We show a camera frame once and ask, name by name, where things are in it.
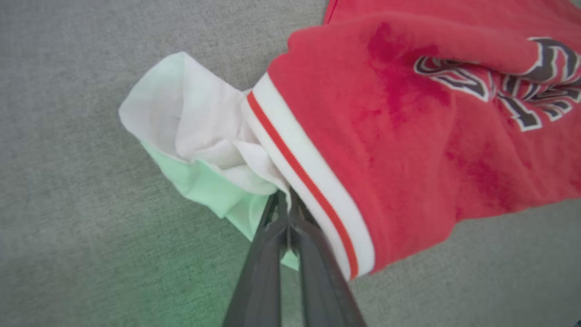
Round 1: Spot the red and white basketball jersey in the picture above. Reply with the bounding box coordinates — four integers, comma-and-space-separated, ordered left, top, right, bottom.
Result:
118, 0, 581, 281

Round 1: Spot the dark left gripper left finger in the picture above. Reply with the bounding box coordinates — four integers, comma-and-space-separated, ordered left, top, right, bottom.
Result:
222, 191, 290, 327

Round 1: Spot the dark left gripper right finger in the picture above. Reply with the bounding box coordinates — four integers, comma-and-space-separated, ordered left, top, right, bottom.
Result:
288, 188, 368, 327

